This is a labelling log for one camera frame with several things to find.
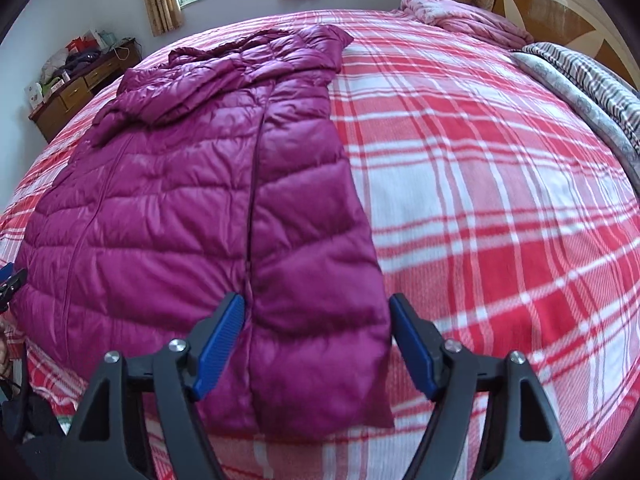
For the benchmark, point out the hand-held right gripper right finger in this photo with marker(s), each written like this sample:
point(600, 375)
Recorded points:
point(412, 345)

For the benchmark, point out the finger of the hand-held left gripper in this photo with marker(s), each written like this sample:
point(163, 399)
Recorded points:
point(14, 284)
point(5, 272)

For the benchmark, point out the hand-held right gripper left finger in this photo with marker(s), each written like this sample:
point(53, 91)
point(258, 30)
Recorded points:
point(220, 345)

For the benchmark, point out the magenta puffer jacket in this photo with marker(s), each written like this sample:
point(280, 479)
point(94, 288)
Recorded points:
point(200, 200)

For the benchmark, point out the red plaid bed sheet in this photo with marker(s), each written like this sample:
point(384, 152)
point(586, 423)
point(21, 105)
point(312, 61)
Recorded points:
point(490, 210)

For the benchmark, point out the white carton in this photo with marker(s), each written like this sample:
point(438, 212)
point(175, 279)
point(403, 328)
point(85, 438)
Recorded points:
point(34, 96)

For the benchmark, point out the brown wooden desk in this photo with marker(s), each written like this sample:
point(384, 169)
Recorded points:
point(70, 97)

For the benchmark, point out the pale grey cloth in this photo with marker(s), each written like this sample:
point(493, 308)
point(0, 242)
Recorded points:
point(52, 67)

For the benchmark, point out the dark purple clothing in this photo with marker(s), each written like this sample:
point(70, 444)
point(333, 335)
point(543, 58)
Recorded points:
point(82, 61)

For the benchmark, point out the red gift bag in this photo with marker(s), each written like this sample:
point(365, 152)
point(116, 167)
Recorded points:
point(78, 44)

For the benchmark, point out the white paper bag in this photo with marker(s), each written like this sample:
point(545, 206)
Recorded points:
point(94, 39)

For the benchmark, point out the light blue bag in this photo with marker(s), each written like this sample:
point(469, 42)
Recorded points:
point(109, 39)

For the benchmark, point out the grey floral pillow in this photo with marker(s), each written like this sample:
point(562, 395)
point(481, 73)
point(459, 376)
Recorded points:
point(575, 95)

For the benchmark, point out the striped pillow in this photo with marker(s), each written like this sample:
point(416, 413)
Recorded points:
point(595, 82)

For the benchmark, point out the pink folded quilt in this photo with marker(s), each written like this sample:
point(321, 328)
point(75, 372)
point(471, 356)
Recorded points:
point(465, 17)

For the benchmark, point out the wooden bed headboard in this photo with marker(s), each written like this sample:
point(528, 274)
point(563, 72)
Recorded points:
point(565, 15)

